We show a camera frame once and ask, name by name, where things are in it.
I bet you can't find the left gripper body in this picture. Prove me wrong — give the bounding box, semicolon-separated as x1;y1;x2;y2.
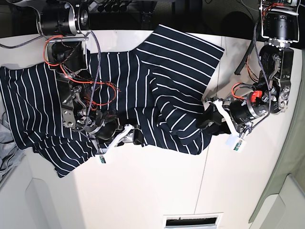
207;96;269;130

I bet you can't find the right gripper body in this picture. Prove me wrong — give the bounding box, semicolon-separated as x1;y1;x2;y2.
88;112;141;146

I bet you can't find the navy white striped t-shirt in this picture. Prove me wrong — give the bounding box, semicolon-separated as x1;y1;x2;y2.
0;25;224;177

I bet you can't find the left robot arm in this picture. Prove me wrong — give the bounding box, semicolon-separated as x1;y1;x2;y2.
196;0;301;137

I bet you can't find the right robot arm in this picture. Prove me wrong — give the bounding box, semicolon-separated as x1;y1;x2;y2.
35;0;143;146

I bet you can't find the grey green chair edge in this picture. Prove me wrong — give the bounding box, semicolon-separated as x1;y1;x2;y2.
249;71;305;224

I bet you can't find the grey cloth pile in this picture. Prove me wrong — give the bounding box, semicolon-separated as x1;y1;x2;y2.
0;112;24;184

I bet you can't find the black power strip with plugs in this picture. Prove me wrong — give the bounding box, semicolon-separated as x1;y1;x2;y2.
87;0;132;13

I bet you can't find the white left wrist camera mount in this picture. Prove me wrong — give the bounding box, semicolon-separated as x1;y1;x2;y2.
208;98;249;153

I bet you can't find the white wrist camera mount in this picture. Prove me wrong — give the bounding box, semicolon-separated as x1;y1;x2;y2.
208;98;249;153
95;124;134;164

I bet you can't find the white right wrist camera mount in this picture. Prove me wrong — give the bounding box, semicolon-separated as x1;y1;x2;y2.
95;124;134;164

